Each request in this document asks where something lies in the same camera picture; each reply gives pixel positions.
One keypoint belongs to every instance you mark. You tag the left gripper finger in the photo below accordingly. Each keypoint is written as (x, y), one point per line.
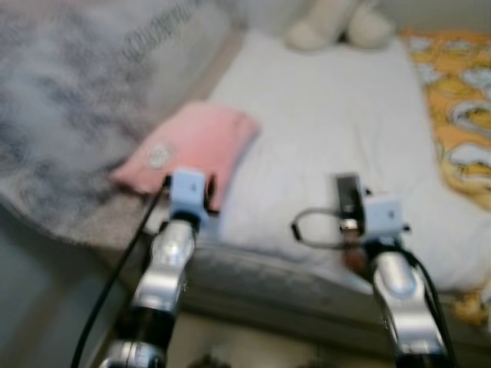
(211, 192)

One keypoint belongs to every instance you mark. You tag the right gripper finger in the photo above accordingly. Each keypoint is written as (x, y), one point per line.
(341, 195)
(357, 192)

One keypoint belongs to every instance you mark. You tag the pink pillow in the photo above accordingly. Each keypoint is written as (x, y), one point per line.
(199, 138)

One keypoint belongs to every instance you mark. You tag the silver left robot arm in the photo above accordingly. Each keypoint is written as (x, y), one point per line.
(169, 261)

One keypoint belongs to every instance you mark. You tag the white bed sheet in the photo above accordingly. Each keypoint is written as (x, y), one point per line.
(337, 123)

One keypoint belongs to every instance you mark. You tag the grey quilted mattress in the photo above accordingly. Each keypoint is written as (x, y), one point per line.
(268, 295)

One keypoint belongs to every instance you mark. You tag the yellow cartoon print bedsheet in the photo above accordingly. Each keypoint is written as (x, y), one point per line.
(460, 100)

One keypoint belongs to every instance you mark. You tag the beige plush toy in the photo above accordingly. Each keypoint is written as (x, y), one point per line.
(322, 31)

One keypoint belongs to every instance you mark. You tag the grey swirl patterned blanket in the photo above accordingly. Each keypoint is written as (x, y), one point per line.
(69, 100)

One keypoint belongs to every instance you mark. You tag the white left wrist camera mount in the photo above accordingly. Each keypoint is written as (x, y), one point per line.
(188, 192)

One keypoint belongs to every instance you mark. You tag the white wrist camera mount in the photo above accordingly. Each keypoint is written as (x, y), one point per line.
(382, 215)
(188, 192)

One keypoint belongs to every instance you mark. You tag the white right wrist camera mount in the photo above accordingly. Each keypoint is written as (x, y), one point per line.
(382, 215)

